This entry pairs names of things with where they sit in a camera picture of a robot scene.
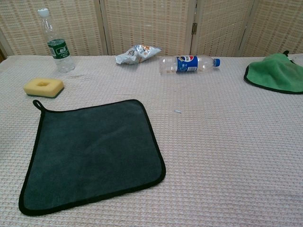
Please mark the yellow cloth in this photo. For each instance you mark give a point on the yellow cloth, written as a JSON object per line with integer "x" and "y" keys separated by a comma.
{"x": 90, "y": 153}

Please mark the green cloth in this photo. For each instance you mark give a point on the green cloth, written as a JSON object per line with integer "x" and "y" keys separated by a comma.
{"x": 274, "y": 73}

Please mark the small white scrap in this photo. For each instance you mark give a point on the small white scrap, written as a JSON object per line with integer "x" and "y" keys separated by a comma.
{"x": 177, "y": 111}

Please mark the crumpled silver snack bag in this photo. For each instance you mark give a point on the crumpled silver snack bag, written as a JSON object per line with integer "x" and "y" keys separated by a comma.
{"x": 132, "y": 56}

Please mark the clear bottle with blue label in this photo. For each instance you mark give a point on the clear bottle with blue label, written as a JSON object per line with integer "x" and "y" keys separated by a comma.
{"x": 187, "y": 63}

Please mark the beige woven tablecloth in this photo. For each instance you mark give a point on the beige woven tablecloth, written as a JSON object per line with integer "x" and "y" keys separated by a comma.
{"x": 213, "y": 153}

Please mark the woven folding screen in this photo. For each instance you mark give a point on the woven folding screen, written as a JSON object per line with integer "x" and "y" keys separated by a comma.
{"x": 146, "y": 23}

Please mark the brass screen hinge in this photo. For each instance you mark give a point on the brass screen hinge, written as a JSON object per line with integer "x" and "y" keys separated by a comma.
{"x": 194, "y": 28}

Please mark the yellow sponge with hole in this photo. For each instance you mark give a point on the yellow sponge with hole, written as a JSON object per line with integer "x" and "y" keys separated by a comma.
{"x": 55, "y": 86}

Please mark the clear bottle with green label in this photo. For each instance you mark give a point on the clear bottle with green label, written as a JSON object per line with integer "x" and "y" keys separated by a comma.
{"x": 60, "y": 50}

